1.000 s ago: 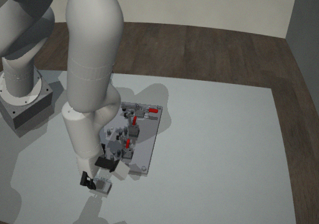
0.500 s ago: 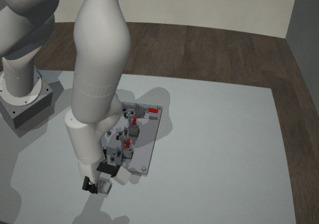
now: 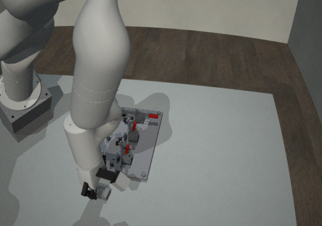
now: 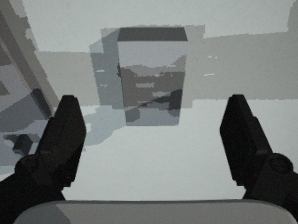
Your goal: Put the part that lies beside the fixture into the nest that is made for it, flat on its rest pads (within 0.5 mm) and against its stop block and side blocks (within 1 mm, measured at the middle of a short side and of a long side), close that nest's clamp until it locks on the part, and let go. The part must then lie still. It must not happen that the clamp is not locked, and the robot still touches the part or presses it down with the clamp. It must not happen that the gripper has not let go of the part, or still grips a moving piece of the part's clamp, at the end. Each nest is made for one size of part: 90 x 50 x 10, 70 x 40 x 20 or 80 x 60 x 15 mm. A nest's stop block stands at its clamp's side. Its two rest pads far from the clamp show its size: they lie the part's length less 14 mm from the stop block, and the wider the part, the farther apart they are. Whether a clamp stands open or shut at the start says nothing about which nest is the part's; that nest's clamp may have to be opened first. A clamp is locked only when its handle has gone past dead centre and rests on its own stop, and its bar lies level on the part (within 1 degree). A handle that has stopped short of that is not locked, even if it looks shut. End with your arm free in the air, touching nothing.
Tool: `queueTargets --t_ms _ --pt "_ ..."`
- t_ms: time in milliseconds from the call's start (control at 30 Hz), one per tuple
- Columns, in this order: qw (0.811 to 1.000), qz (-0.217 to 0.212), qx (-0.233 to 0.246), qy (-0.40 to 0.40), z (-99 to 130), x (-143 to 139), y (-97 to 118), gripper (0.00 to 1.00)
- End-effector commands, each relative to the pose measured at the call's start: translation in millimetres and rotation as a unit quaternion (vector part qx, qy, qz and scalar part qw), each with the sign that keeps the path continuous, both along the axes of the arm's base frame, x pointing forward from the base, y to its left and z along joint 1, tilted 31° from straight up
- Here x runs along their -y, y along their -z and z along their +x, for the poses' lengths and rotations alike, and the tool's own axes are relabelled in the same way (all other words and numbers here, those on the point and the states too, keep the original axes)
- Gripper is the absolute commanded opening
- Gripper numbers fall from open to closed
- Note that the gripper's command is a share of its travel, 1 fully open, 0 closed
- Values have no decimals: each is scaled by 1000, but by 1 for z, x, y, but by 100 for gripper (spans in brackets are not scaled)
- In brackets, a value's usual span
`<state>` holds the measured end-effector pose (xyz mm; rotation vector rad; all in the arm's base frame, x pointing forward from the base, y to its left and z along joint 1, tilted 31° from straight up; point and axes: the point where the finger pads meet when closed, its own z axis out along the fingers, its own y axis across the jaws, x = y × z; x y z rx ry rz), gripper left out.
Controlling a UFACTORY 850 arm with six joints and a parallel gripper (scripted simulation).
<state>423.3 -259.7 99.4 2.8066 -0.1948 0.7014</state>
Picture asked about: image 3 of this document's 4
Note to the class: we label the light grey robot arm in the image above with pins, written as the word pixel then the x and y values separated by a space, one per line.
pixel 102 51

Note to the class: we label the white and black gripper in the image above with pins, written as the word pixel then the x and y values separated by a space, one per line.
pixel 88 178

